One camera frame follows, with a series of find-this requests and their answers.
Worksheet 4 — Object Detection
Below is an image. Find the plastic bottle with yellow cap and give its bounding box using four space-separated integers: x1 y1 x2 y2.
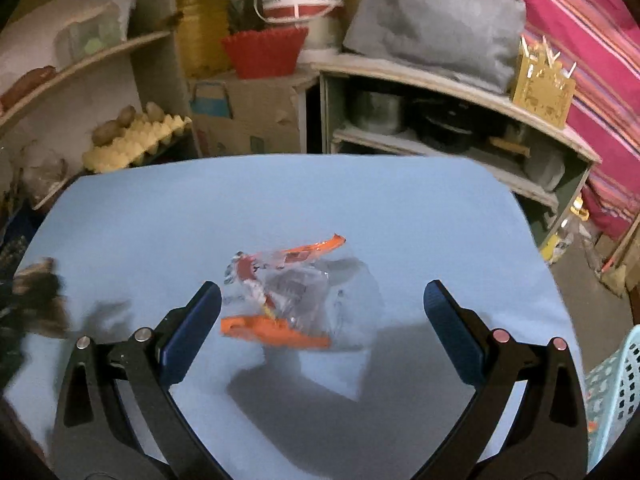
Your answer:
541 197 591 265

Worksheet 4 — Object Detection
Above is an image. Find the yellow oil jug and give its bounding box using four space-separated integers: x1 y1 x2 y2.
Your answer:
175 0 231 78

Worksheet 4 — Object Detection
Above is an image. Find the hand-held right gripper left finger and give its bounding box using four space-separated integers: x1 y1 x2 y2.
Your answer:
50 281 233 480

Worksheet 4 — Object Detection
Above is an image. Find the yellow egg tray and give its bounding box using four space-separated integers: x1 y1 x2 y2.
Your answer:
82 115 193 174

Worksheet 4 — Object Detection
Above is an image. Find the black pan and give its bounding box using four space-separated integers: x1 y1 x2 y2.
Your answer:
415 105 476 153

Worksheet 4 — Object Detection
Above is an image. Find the light blue plastic basket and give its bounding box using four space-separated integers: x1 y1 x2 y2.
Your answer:
582 325 640 471

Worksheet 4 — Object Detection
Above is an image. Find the cardboard box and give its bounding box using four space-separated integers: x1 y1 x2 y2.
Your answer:
187 72 313 158

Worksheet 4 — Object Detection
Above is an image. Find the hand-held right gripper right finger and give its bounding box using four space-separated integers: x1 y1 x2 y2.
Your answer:
415 280 588 480

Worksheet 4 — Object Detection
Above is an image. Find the pink striped blanket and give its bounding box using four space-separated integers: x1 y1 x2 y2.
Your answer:
350 0 640 241

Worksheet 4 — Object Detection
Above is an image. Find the tall wooden shelf unit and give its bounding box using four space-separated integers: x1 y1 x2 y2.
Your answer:
0 0 201 211

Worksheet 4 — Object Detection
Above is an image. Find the grey cushion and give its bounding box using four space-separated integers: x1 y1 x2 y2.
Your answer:
342 0 527 93

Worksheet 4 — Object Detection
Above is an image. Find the red plastic basket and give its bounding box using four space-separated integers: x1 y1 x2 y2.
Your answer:
221 26 309 80

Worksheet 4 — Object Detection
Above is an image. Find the small metal pot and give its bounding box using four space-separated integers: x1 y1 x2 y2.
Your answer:
350 90 406 136

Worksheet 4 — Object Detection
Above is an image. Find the low wooden shelf unit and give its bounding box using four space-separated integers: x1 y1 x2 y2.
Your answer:
305 55 601 251

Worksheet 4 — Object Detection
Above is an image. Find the clear orange plastic wrapper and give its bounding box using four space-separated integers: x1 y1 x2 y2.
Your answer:
220 232 386 351

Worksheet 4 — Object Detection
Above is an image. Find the grey pot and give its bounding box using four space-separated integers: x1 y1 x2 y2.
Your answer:
525 155 566 191

